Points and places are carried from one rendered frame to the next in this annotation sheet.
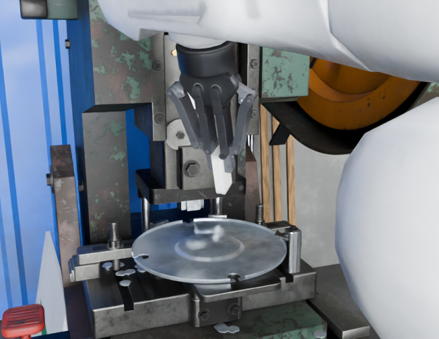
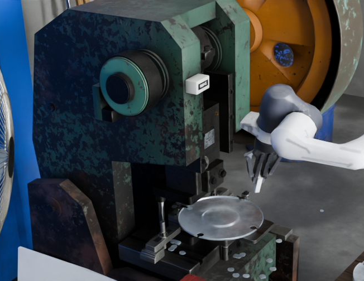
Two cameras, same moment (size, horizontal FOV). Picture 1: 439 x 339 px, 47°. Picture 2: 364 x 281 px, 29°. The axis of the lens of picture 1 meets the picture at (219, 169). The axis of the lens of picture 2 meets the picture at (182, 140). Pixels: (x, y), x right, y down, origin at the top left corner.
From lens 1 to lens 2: 1.72 m
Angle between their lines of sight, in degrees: 34
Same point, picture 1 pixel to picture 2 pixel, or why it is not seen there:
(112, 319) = (196, 271)
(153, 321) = (208, 265)
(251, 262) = (250, 218)
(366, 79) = (258, 99)
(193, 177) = (212, 184)
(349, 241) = not seen: outside the picture
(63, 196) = (89, 216)
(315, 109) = not seen: hidden behind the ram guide
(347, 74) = not seen: hidden behind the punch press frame
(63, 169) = (81, 198)
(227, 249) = (233, 216)
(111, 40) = (190, 132)
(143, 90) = (200, 150)
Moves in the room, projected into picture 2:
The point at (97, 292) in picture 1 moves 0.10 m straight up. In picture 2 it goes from (177, 262) to (176, 236)
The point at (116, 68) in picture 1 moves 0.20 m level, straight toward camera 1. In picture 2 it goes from (192, 144) to (244, 162)
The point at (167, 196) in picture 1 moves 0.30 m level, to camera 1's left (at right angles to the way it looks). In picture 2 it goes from (196, 197) to (119, 227)
